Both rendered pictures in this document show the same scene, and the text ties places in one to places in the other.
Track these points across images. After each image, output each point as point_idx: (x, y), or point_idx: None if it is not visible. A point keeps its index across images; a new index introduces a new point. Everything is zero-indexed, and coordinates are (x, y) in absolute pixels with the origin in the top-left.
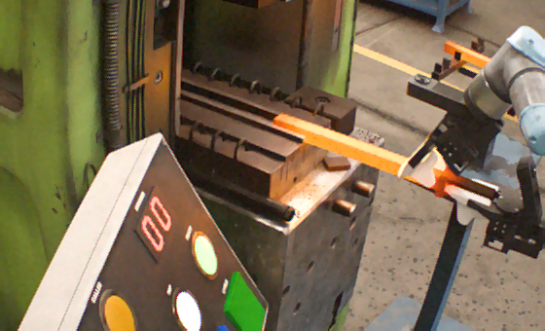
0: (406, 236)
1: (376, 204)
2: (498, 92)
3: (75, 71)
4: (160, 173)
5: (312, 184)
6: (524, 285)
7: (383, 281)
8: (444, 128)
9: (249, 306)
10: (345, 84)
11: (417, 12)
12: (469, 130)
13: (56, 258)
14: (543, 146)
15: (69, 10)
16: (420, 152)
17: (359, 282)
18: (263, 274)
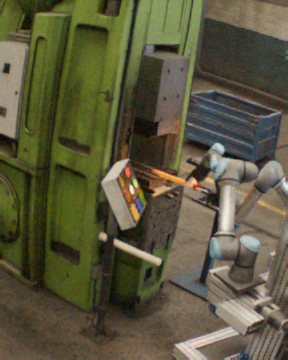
0: (206, 248)
1: (195, 237)
2: (208, 160)
3: (107, 145)
4: (128, 165)
5: (161, 188)
6: (258, 270)
7: (193, 261)
8: (194, 170)
9: (142, 197)
10: (177, 170)
11: (242, 159)
12: (201, 171)
13: (108, 174)
14: (215, 170)
15: (108, 130)
16: (188, 176)
17: (183, 260)
18: (145, 210)
